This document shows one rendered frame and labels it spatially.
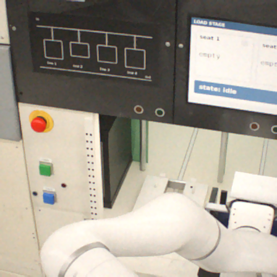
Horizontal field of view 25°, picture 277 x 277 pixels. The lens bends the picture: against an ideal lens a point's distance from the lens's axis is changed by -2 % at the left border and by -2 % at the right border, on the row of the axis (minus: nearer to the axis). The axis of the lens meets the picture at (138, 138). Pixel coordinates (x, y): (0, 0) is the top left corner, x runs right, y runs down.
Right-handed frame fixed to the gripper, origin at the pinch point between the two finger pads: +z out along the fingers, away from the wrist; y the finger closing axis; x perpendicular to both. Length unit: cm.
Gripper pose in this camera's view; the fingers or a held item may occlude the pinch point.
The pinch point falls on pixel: (255, 195)
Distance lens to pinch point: 152.1
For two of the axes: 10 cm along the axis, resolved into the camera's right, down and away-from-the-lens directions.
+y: 9.7, 1.5, -2.1
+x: 0.0, -8.1, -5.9
